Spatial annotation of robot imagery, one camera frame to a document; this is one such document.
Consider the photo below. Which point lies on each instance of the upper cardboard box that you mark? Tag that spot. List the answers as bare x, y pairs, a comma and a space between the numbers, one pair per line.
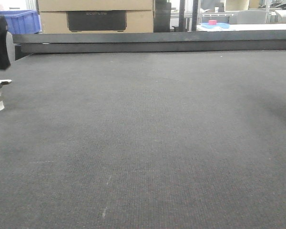
78, 5

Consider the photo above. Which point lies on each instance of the cardboard box with black print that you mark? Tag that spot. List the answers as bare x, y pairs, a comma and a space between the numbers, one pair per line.
140, 21

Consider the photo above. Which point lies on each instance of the black conveyor belt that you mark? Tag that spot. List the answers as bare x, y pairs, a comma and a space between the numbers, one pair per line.
184, 140

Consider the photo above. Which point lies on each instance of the grey office chair left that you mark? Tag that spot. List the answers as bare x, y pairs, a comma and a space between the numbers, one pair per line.
10, 47

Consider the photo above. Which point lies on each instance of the blue plastic crate background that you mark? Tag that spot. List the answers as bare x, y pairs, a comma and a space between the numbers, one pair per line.
22, 21

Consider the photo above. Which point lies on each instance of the black panel behind boxes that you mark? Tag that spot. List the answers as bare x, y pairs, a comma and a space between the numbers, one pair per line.
162, 14

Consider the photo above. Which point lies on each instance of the pink cube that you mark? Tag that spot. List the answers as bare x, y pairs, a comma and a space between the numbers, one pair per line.
212, 22

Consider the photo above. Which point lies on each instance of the blue tray on white table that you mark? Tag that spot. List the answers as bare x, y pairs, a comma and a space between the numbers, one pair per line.
218, 24

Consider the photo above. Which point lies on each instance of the white table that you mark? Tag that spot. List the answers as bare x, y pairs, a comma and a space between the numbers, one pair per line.
248, 27

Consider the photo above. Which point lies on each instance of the grey office chair background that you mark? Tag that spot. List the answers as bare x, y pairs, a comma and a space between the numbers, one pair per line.
251, 17

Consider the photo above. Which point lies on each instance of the black conveyor end frame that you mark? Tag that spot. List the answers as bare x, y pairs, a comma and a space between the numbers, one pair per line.
197, 41

